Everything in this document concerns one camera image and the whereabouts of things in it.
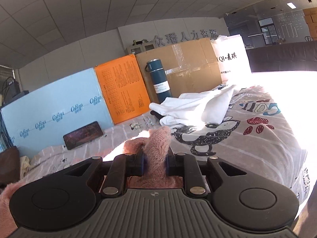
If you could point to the pink knitted sweater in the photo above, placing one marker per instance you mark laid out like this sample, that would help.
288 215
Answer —
154 143

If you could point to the brown cardboard sheet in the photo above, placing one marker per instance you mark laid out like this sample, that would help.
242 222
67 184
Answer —
190 67

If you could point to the cartoon printed bed sheet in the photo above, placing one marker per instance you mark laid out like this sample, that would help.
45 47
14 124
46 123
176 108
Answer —
269 129

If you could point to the orange printed board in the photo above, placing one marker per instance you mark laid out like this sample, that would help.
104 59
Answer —
123 88

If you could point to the white printed shopping bag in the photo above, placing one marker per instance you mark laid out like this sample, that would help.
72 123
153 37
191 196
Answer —
232 58

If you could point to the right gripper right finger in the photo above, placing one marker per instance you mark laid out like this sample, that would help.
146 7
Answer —
187 167

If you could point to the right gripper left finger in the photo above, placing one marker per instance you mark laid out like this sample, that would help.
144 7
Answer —
118 171

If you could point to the brown folded garment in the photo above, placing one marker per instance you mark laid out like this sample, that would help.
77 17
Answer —
9 166

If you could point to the light blue foam board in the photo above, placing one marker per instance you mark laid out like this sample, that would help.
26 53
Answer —
41 118

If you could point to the dark blue vacuum bottle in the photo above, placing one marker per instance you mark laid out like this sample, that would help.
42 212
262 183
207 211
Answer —
159 79

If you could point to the black garment under white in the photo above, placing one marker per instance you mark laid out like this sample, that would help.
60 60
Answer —
156 115

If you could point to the black sofa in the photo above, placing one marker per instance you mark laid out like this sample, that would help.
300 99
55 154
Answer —
297 56

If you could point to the stacked cardboard boxes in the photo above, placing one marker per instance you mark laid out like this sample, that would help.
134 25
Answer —
310 16

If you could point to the black smartphone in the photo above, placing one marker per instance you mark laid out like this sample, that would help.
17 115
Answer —
82 135

